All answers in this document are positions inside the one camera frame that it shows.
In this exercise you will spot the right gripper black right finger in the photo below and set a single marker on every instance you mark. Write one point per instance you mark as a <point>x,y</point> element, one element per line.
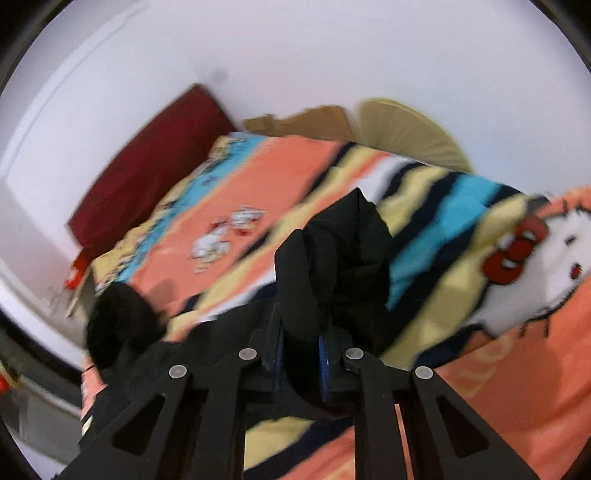
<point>411,424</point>

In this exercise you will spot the beige folding fan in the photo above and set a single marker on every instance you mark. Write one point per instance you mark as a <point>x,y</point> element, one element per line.
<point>394,127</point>

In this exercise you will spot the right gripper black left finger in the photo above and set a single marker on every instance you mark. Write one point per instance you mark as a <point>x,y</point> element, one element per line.
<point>187,402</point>

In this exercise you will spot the black puffer jacket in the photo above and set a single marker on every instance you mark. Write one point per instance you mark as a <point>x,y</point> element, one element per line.
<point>334,271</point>

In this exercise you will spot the dark red headboard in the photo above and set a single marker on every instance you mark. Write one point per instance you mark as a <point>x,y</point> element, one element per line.
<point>173,144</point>

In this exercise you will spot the red box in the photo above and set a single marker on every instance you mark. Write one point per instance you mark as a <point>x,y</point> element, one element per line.
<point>77,270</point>

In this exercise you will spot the Hello Kitty striped blanket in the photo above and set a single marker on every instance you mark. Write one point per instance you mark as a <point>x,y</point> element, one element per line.
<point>424,265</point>

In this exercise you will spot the brown cardboard pieces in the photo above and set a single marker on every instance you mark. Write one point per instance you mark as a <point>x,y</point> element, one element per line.
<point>322,122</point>

